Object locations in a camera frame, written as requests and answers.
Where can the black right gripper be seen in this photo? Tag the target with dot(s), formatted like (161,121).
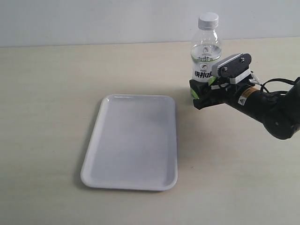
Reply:
(214,92)

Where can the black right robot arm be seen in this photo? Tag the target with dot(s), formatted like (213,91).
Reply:
(278,111)

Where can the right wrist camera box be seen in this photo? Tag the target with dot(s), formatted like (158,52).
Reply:
(234,68)

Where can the clear plastic drink bottle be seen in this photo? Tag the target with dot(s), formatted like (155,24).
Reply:
(205,51)

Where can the white rectangular tray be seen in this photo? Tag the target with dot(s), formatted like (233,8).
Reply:
(133,145)

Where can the white bottle cap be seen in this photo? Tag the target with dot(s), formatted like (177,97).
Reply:
(208,21)

